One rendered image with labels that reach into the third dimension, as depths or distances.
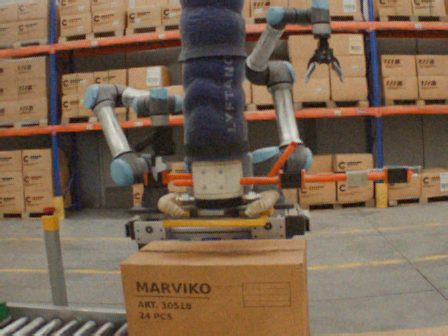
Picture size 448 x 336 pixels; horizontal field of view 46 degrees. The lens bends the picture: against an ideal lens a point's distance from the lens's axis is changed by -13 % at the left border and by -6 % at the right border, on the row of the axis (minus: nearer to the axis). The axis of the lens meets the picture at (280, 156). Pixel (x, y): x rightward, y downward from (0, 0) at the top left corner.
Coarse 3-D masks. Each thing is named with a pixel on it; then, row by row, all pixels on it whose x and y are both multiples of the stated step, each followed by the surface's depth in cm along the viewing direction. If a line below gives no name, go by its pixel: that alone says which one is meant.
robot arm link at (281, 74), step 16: (272, 64) 259; (288, 64) 263; (272, 80) 259; (288, 80) 261; (272, 96) 262; (288, 96) 260; (288, 112) 257; (288, 128) 255; (288, 144) 252; (304, 144) 257; (288, 160) 248; (304, 160) 252
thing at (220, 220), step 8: (184, 216) 188; (192, 216) 185; (200, 216) 188; (208, 216) 187; (216, 216) 187; (224, 216) 186; (232, 216) 184; (240, 216) 185; (248, 216) 184; (256, 216) 183; (264, 216) 187; (168, 224) 182; (176, 224) 182; (184, 224) 182; (192, 224) 182; (200, 224) 181; (208, 224) 181; (216, 224) 181; (224, 224) 181; (232, 224) 180; (240, 224) 180; (248, 224) 180; (256, 224) 180; (264, 224) 180
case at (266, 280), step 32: (160, 256) 188; (192, 256) 188; (224, 256) 187; (256, 256) 185; (288, 256) 183; (128, 288) 178; (160, 288) 177; (192, 288) 176; (224, 288) 175; (256, 288) 175; (288, 288) 174; (128, 320) 179; (160, 320) 178; (192, 320) 177; (224, 320) 176; (256, 320) 175; (288, 320) 175
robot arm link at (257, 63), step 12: (276, 12) 224; (288, 12) 226; (276, 24) 229; (288, 24) 231; (264, 36) 236; (276, 36) 235; (264, 48) 241; (252, 60) 249; (264, 60) 247; (252, 72) 252; (264, 72) 256; (264, 84) 260
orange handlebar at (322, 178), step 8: (168, 176) 222; (176, 176) 222; (184, 176) 221; (192, 176) 221; (312, 176) 189; (320, 176) 189; (328, 176) 189; (336, 176) 188; (344, 176) 188; (368, 176) 187; (376, 176) 187; (384, 176) 187; (176, 184) 193; (184, 184) 193; (192, 184) 193; (240, 184) 191; (248, 184) 191; (256, 184) 191
